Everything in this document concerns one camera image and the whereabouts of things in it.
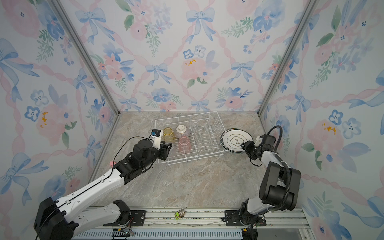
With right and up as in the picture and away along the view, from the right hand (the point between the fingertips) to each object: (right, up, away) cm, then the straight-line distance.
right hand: (243, 146), depth 93 cm
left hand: (-44, +4, -16) cm, 47 cm away
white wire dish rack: (-31, +5, +10) cm, 33 cm away
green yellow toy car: (-38, -31, -20) cm, 53 cm away
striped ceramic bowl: (-39, +11, +7) cm, 42 cm away
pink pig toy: (-82, -10, -1) cm, 82 cm away
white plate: (-5, +4, +8) cm, 10 cm away
